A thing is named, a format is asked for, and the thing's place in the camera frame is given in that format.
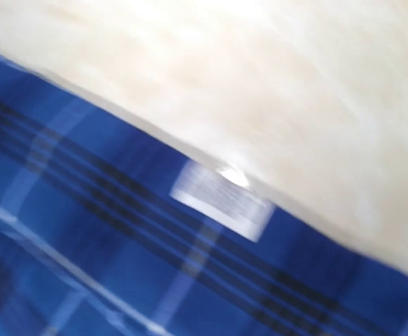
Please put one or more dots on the blue plaid long sleeve shirt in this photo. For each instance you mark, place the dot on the blue plaid long sleeve shirt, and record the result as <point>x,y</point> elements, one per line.
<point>104,230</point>

